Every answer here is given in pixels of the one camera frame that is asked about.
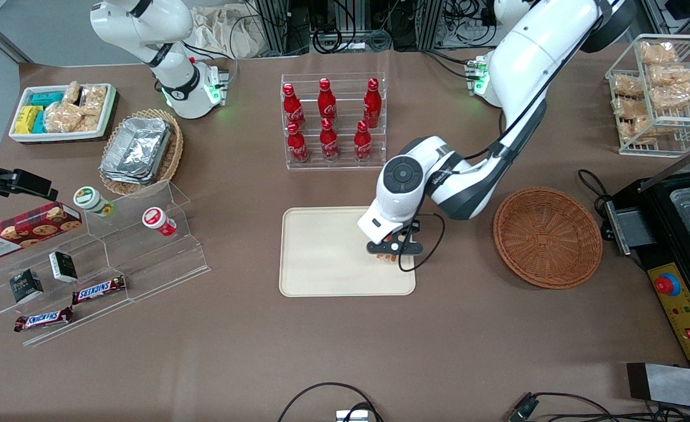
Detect brown chocolate bar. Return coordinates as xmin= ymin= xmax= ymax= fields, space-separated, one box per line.
xmin=13 ymin=306 xmax=74 ymax=333
xmin=72 ymin=275 xmax=127 ymax=305

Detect yellow snack packet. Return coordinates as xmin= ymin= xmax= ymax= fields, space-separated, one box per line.
xmin=15 ymin=105 xmax=43 ymax=135

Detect red cola bottle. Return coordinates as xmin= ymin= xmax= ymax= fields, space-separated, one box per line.
xmin=363 ymin=78 xmax=382 ymax=128
xmin=286 ymin=121 xmax=310 ymax=164
xmin=318 ymin=78 xmax=338 ymax=122
xmin=354 ymin=120 xmax=373 ymax=163
xmin=282 ymin=83 xmax=306 ymax=129
xmin=319 ymin=117 xmax=340 ymax=162

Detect aluminium foil tray stack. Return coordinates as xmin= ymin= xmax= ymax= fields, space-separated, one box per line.
xmin=100 ymin=117 xmax=174 ymax=186

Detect white rectangular snack tray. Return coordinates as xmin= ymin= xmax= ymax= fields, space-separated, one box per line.
xmin=8 ymin=83 xmax=118 ymax=144

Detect green lid dessert cup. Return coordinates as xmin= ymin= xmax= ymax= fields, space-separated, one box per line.
xmin=73 ymin=186 xmax=114 ymax=218

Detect beige cloth bag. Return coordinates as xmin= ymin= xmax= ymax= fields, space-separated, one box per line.
xmin=189 ymin=6 xmax=267 ymax=59

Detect white wire rack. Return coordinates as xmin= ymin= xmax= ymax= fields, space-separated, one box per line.
xmin=606 ymin=34 xmax=690 ymax=158

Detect aluminium frame with cables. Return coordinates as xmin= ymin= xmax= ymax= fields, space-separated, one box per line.
xmin=251 ymin=0 xmax=498 ymax=57

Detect small black box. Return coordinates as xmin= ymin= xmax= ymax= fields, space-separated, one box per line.
xmin=49 ymin=251 xmax=79 ymax=284
xmin=9 ymin=268 xmax=45 ymax=304

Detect grey flat strip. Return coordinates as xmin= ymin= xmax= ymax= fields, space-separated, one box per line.
xmin=626 ymin=362 xmax=690 ymax=411

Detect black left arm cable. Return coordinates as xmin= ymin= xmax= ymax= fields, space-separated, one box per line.
xmin=399 ymin=0 xmax=622 ymax=273

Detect red emergency stop button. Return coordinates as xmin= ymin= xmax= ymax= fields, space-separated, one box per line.
xmin=655 ymin=273 xmax=681 ymax=297

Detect black looped cable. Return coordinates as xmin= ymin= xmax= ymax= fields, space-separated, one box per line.
xmin=277 ymin=382 xmax=384 ymax=422

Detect red lid dessert cup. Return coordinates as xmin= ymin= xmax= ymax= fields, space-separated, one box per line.
xmin=142 ymin=207 xmax=177 ymax=237

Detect clear acrylic bottle rack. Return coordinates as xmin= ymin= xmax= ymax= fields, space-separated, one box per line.
xmin=280 ymin=72 xmax=388 ymax=171

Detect bagged bread rolls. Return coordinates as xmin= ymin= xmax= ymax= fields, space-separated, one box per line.
xmin=648 ymin=63 xmax=690 ymax=89
xmin=650 ymin=84 xmax=690 ymax=112
xmin=611 ymin=97 xmax=650 ymax=120
xmin=613 ymin=74 xmax=644 ymax=97
xmin=617 ymin=117 xmax=657 ymax=145
xmin=640 ymin=41 xmax=678 ymax=65

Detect red tartan cookie box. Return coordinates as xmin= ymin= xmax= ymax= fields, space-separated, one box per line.
xmin=0 ymin=202 xmax=83 ymax=262

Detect black arm base cable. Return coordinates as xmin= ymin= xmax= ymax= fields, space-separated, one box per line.
xmin=422 ymin=49 xmax=475 ymax=80

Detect cream plastic tray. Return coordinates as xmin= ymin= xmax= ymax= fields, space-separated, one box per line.
xmin=279 ymin=205 xmax=416 ymax=298

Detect aluminium corner frame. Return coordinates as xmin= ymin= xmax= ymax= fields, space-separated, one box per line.
xmin=638 ymin=0 xmax=690 ymax=43

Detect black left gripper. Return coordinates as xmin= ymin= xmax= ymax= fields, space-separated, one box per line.
xmin=383 ymin=220 xmax=423 ymax=244

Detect black cable with connector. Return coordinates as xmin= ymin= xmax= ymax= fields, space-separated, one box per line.
xmin=508 ymin=392 xmax=690 ymax=422

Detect clear acrylic step display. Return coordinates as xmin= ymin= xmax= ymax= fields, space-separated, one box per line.
xmin=0 ymin=181 xmax=211 ymax=348

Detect black machine power cable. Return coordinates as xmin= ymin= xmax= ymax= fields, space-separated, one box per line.
xmin=577 ymin=169 xmax=616 ymax=242

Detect round brown wicker basket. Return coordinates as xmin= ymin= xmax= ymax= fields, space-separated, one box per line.
xmin=493 ymin=186 xmax=603 ymax=290

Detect oval light wicker basket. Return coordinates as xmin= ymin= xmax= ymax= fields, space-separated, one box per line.
xmin=99 ymin=108 xmax=183 ymax=197

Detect black sealing machine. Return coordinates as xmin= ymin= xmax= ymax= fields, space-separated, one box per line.
xmin=600 ymin=138 xmax=690 ymax=370

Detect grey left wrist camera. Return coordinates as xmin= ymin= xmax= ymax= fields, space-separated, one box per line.
xmin=366 ymin=239 xmax=425 ymax=257

